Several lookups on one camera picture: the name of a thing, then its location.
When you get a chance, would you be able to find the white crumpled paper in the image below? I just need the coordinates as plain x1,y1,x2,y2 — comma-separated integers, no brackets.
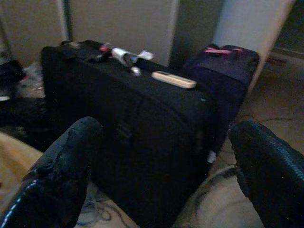
137,50,154,61

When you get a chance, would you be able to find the black cloth pile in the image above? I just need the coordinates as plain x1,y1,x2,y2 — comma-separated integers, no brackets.
0,96,52,152

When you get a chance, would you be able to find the white remote control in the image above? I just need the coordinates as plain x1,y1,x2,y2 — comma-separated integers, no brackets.
151,70,198,89

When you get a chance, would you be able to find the black bag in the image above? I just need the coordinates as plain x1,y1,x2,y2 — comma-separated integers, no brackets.
0,59,27,95

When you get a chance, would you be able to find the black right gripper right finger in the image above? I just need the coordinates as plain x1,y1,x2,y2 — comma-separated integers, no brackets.
228,120,304,228

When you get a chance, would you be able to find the pink ribbon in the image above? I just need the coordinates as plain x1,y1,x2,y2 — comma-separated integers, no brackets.
203,47,243,57

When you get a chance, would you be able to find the black fabric suitcase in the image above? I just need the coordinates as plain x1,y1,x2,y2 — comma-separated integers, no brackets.
41,39,218,228

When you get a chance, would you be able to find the grey coiled floor cable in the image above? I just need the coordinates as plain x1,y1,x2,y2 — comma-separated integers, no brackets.
77,189,135,228

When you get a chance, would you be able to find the white door panel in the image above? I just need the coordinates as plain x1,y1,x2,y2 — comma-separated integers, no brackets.
212,0,296,88

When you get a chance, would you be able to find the white wardrobe door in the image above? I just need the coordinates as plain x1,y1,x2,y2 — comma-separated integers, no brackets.
0,0,69,67
70,0,178,67

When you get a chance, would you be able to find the white rounded object dark rim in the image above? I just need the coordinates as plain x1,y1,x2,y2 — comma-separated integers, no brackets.
172,165,266,228

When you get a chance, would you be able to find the dark purple suitcase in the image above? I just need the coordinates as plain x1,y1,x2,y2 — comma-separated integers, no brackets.
182,44,260,152

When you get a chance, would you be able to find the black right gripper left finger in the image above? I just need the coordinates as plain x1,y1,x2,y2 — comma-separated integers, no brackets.
0,116,104,228

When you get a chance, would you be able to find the clear plastic bag clutter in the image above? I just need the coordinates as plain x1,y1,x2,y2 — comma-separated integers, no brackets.
18,62,46,98

